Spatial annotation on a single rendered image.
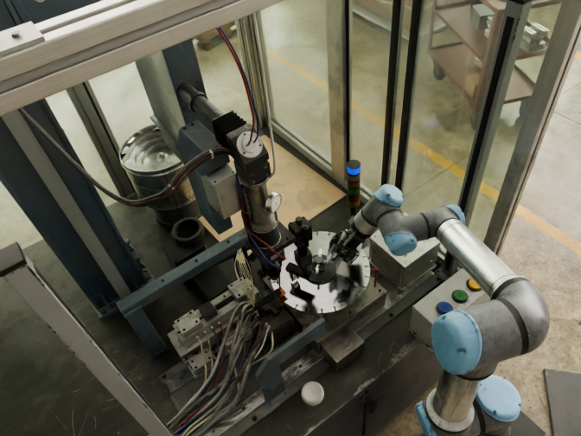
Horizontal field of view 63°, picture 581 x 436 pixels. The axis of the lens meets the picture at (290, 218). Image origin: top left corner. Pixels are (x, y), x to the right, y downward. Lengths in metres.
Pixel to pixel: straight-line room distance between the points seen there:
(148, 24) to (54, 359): 1.56
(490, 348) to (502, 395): 0.42
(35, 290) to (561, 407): 2.22
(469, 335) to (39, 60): 0.81
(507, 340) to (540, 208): 2.30
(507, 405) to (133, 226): 1.56
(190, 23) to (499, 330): 0.77
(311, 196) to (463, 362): 1.26
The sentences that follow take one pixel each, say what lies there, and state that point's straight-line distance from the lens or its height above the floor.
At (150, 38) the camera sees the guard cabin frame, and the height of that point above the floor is 2.02.
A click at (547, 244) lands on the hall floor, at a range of 3.07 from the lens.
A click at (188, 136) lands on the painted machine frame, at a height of 1.52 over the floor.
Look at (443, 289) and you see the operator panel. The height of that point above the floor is 0.90.
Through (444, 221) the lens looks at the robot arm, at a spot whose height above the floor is 1.28.
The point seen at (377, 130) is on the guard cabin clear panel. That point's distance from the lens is 1.76.
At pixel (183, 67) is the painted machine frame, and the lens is 1.28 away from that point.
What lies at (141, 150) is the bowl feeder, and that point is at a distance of 2.01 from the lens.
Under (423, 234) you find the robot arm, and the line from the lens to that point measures 1.29.
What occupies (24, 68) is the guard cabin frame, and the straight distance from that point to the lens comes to 0.47.
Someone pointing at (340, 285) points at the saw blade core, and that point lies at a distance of 1.53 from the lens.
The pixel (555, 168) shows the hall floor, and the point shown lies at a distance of 3.56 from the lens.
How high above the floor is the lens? 2.22
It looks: 47 degrees down
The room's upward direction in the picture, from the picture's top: 8 degrees counter-clockwise
